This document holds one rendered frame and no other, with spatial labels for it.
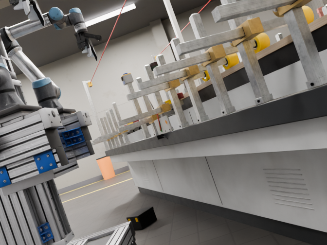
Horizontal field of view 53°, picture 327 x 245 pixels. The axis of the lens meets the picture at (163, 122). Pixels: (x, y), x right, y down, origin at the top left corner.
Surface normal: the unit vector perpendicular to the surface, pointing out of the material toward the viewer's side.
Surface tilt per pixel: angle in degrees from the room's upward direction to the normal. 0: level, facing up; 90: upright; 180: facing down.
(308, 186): 90
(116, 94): 90
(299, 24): 90
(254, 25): 90
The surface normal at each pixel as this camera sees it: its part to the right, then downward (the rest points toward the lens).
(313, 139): -0.89, 0.31
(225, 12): 0.31, -0.12
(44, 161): -0.07, 0.01
